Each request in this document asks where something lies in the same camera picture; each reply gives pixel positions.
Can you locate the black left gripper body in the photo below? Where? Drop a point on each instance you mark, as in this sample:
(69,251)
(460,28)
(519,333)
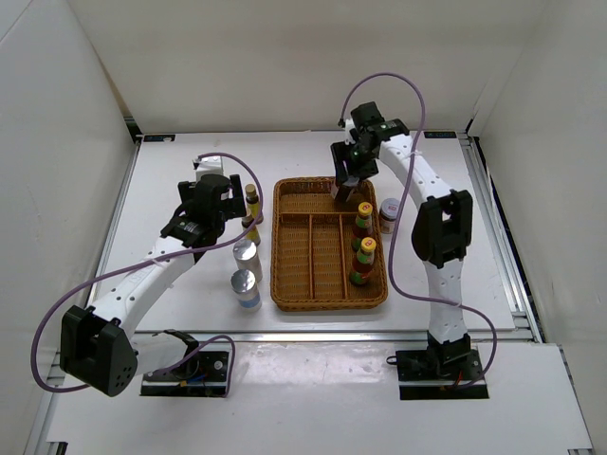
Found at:
(227,213)

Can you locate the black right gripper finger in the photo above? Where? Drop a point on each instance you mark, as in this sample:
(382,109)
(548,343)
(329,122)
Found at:
(357,177)
(339,151)

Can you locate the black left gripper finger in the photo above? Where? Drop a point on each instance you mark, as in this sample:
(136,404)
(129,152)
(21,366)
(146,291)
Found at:
(184,190)
(237,197)

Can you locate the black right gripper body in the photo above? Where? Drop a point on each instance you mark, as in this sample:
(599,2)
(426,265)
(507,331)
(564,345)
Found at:
(358,157)

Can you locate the yellow-label cork bottle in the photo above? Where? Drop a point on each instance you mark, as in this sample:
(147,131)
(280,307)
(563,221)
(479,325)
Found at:
(247,223)
(253,202)

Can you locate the dark silver-lid sauce jar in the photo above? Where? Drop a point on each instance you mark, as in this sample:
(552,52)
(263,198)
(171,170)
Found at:
(342,192)

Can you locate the silver-lid spice jar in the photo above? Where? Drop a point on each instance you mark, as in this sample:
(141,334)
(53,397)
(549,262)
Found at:
(245,253)
(245,287)

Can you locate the yellow-cap red sauce bottle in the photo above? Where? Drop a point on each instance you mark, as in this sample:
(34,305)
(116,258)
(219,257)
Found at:
(363,225)

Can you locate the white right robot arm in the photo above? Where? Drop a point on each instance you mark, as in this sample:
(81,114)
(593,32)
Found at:
(442,228)

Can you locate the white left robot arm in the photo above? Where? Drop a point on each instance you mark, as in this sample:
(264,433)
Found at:
(97,345)

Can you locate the brown wicker divided basket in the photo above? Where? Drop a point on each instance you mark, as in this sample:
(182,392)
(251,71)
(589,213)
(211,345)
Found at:
(311,254)

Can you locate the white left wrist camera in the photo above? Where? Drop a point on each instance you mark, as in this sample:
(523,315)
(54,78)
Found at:
(208,165)

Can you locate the aluminium table edge rail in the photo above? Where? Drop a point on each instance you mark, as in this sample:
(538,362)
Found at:
(518,335)

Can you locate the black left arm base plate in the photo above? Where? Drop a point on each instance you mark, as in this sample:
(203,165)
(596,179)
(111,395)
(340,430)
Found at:
(207,371)

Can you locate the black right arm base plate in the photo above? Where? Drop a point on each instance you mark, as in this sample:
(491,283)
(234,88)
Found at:
(420,378)

